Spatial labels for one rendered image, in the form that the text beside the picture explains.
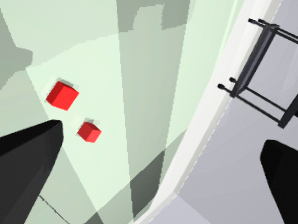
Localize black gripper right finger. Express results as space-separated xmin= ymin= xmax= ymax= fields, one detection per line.
xmin=261 ymin=139 xmax=298 ymax=224

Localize red block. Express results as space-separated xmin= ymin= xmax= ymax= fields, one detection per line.
xmin=77 ymin=121 xmax=102 ymax=143
xmin=47 ymin=81 xmax=78 ymax=111

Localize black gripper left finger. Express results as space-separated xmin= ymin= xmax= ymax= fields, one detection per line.
xmin=0 ymin=120 xmax=64 ymax=224

